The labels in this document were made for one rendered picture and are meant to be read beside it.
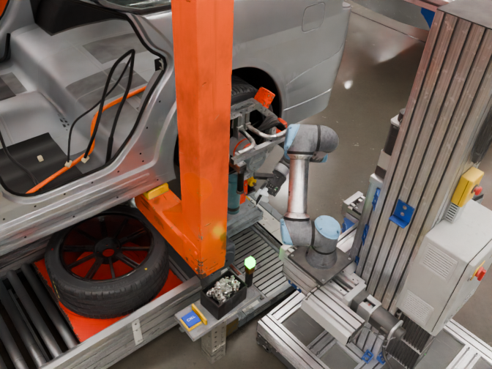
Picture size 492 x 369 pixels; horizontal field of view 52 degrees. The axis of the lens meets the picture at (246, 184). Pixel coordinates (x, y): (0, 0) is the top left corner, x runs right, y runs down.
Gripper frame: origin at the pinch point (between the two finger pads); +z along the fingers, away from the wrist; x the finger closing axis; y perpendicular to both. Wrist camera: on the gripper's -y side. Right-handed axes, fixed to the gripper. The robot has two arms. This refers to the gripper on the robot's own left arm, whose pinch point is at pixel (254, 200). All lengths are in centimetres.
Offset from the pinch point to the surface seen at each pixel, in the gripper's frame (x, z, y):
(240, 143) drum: 9.6, -24.9, -27.6
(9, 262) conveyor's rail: 24, 105, -99
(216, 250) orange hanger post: -5.4, 32.7, -0.3
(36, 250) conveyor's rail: 31, 92, -94
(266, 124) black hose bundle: 3.9, -40.7, -20.7
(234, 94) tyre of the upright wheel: -7, -42, -42
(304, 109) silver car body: 46, -77, -17
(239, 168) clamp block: -6.1, -8.8, -15.3
